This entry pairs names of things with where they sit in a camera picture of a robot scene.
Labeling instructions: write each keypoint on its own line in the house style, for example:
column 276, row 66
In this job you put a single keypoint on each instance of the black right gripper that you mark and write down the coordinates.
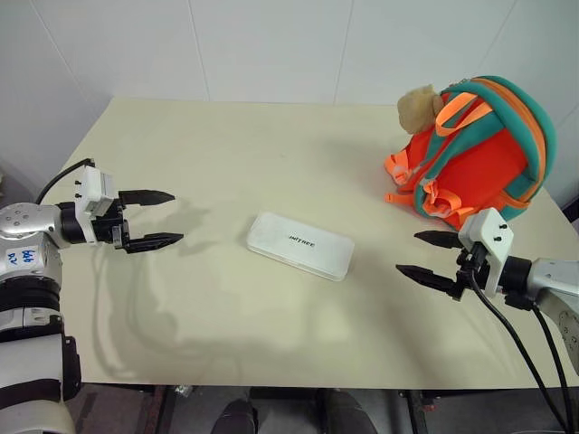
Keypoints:
column 466, row 267

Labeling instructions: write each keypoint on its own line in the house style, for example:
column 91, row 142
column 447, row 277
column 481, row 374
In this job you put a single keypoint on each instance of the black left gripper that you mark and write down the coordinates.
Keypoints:
column 108, row 228

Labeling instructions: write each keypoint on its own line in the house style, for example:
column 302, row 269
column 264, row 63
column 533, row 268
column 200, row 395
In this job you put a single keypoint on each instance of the orange and green backpack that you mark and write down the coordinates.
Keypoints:
column 479, row 153

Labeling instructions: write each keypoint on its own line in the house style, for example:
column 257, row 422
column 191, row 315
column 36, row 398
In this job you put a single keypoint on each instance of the white rectangular case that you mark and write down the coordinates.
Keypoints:
column 294, row 246

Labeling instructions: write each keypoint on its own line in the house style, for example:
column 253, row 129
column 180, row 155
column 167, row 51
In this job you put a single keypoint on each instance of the beige plush toy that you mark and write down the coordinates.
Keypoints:
column 416, row 110

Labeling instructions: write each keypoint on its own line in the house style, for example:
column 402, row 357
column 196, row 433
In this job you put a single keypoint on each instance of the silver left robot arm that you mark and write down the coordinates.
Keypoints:
column 22, row 221

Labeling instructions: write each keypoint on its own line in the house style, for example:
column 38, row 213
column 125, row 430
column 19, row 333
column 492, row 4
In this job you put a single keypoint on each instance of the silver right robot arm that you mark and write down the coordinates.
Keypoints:
column 552, row 276

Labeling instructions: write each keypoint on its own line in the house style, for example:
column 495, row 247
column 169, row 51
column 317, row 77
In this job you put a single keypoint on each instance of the white label blue handwriting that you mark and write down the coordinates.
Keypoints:
column 20, row 261

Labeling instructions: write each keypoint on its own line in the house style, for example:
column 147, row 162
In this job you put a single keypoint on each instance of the dark rounded shape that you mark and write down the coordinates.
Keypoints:
column 237, row 418

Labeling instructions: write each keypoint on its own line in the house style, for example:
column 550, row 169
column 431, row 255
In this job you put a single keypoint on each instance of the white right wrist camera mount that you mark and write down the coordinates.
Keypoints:
column 486, row 230

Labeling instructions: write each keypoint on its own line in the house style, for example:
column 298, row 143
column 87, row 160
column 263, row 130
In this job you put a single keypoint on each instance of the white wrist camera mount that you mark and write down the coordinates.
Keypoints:
column 92, row 185
column 486, row 230

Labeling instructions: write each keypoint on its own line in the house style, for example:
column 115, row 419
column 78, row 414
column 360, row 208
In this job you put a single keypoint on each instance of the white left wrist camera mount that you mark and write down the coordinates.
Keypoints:
column 92, row 185

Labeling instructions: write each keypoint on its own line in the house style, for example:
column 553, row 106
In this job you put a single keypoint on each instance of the black table frame bar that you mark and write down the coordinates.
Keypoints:
column 416, row 411
column 164, row 411

